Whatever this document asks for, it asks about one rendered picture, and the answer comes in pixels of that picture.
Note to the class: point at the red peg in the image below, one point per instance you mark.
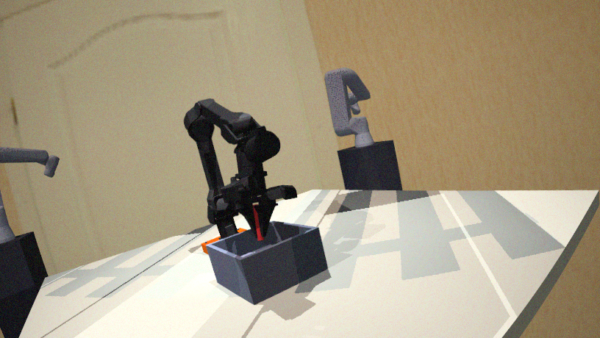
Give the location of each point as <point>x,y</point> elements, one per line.
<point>259,236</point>

